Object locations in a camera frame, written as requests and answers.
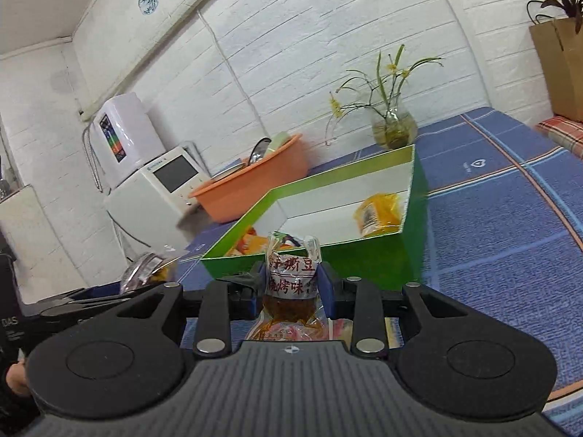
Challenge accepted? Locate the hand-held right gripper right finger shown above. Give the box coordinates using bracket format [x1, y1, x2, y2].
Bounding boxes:
[316, 259, 473, 358]

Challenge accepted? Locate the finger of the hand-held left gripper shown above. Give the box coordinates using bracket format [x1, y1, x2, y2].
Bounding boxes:
[39, 288, 152, 319]
[68, 282, 138, 304]

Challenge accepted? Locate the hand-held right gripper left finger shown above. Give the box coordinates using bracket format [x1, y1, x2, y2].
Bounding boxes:
[107, 261, 269, 358]

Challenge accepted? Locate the brown clear snack packet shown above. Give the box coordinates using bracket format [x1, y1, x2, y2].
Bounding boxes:
[261, 231, 329, 324]

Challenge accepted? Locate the yellow printed snack packet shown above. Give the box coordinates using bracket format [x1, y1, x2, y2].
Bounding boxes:
[225, 227, 274, 258]

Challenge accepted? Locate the red snack packet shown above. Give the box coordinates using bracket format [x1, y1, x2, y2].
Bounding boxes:
[245, 316, 356, 342]

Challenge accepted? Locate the green cardboard box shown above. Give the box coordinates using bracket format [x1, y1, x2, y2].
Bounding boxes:
[200, 144, 431, 292]

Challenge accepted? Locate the yellow corn packet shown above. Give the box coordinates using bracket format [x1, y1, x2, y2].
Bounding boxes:
[354, 192, 404, 238]

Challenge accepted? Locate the person's left hand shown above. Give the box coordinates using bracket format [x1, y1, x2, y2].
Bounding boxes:
[5, 361, 29, 397]

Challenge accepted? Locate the orange plastic basin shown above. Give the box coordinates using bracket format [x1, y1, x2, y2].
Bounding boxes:
[188, 133, 312, 224]

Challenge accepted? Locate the white appliance with screen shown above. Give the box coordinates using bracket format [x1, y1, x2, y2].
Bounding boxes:
[103, 143, 213, 242]

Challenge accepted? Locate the metal bowl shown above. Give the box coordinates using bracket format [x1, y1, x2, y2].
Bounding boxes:
[245, 137, 273, 167]

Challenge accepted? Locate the pale green container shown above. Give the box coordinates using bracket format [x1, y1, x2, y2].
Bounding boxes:
[266, 131, 293, 154]

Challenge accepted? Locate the white water purifier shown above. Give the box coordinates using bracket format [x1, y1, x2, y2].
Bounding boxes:
[88, 91, 167, 190]

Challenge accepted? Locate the blue checked cloth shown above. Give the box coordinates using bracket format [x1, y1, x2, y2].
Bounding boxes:
[175, 106, 583, 437]

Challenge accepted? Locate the glass vase with flowers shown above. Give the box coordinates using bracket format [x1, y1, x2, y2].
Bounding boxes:
[324, 44, 445, 147]

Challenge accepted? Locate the large cardboard box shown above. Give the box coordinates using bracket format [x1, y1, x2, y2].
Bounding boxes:
[528, 17, 583, 123]

